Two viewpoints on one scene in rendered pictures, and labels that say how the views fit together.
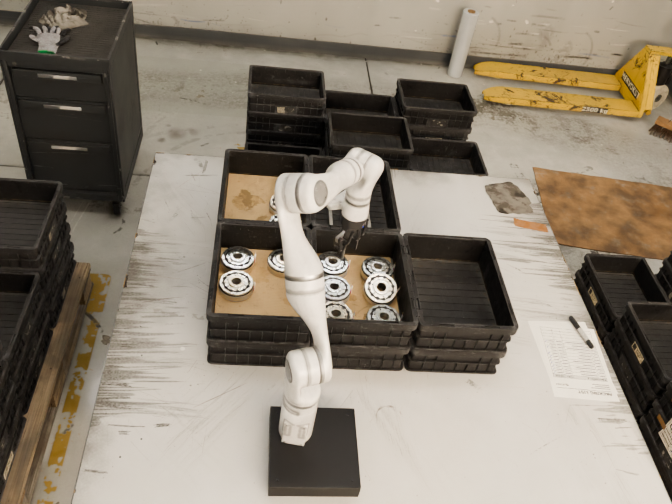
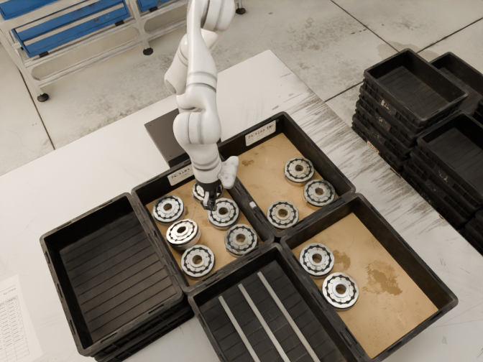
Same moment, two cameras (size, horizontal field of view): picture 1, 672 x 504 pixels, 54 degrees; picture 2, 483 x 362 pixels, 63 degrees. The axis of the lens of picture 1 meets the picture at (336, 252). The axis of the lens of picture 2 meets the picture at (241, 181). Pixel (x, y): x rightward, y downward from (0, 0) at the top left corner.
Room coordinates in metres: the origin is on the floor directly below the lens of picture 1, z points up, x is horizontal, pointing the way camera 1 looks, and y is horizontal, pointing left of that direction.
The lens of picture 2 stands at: (2.04, -0.11, 1.99)
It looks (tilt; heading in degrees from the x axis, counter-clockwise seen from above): 58 degrees down; 164
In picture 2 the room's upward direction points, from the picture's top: 7 degrees counter-clockwise
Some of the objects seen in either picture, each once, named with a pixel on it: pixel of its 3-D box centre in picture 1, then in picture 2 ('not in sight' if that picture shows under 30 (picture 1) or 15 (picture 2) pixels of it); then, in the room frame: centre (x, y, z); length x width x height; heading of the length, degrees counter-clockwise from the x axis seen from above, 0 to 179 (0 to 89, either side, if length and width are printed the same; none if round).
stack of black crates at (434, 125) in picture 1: (427, 130); not in sight; (3.25, -0.38, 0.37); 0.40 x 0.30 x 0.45; 100
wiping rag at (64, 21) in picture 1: (65, 15); not in sight; (2.84, 1.42, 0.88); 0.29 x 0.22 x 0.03; 10
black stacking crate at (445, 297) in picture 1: (452, 292); (114, 271); (1.50, -0.38, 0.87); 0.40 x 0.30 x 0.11; 10
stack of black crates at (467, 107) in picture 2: not in sight; (450, 96); (0.93, 1.49, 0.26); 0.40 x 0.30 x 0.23; 10
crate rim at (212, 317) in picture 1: (262, 270); (281, 169); (1.40, 0.21, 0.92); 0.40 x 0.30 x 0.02; 10
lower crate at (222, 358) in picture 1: (259, 305); not in sight; (1.40, 0.21, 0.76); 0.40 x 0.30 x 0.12; 10
